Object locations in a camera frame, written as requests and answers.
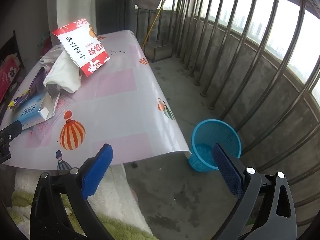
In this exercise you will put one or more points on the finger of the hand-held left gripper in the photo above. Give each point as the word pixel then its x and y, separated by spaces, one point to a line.
pixel 11 130

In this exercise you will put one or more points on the blue plastic waste basket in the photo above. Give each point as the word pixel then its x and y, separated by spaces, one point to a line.
pixel 200 135

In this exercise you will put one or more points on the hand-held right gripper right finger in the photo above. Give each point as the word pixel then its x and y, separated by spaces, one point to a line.
pixel 227 170

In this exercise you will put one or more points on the metal frame box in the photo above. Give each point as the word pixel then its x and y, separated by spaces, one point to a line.
pixel 162 52

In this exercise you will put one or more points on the metal balcony railing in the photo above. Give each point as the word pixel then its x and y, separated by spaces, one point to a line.
pixel 205 90

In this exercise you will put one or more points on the purple snack wrapper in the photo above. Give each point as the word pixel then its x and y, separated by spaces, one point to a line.
pixel 35 85

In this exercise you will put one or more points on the red white snack bag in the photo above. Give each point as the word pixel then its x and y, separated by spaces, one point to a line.
pixel 80 47

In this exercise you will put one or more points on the white green fluffy cloth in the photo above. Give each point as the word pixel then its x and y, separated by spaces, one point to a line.
pixel 112 200

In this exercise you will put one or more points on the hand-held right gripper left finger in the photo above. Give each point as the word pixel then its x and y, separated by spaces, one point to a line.
pixel 97 172

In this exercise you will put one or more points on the balloon print tablecloth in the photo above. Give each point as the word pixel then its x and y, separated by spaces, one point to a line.
pixel 117 110

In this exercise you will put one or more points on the white plastic bag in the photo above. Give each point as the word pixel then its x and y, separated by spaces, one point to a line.
pixel 62 72

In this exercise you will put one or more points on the dark cabinet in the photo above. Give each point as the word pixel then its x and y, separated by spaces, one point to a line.
pixel 112 15

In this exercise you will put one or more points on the red floral bag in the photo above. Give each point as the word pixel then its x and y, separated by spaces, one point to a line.
pixel 7 77

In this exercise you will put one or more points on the colourful cloth bundle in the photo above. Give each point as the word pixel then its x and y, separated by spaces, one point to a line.
pixel 45 43

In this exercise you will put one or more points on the blue white medicine box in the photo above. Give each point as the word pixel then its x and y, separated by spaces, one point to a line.
pixel 27 110

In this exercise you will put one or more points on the yellow broom stick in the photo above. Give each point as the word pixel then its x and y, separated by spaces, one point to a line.
pixel 150 30

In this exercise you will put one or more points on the white curtain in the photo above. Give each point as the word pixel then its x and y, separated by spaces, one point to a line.
pixel 72 5

